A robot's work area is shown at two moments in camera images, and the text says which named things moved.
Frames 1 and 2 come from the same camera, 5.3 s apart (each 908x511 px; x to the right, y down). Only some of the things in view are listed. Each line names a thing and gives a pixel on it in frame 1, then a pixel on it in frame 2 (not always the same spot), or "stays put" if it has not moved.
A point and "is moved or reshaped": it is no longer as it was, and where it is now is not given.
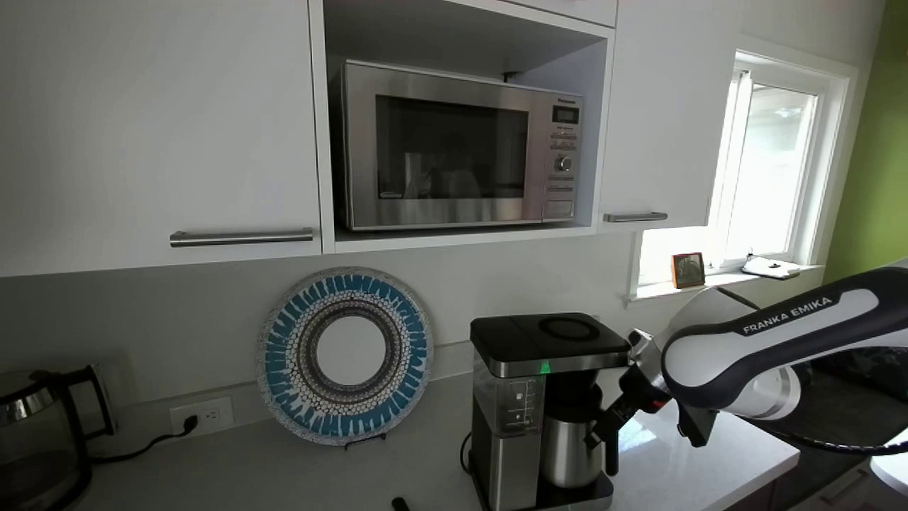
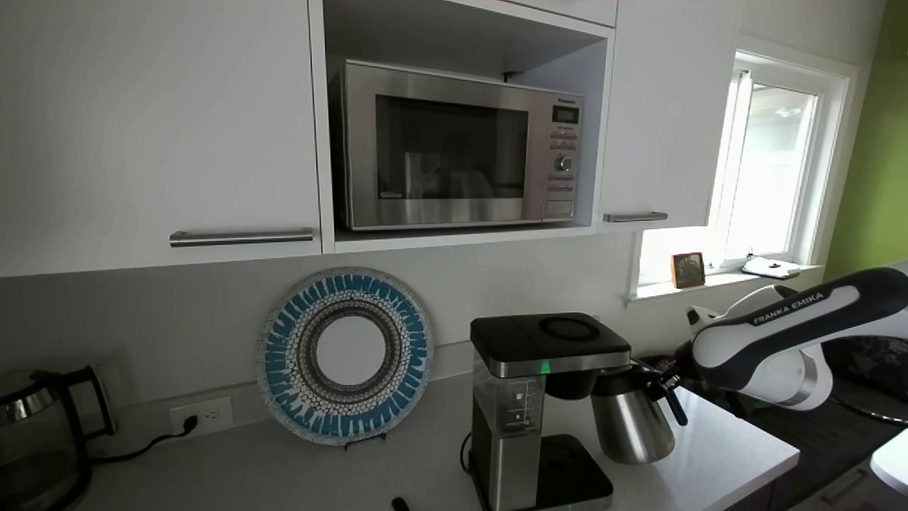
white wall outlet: [207, 414] stays put
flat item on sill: [771, 267] stays put
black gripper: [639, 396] -> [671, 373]
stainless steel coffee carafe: [571, 400] is moved or reshaped
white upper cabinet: [202, 133] stays put
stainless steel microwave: [434, 147] stays put
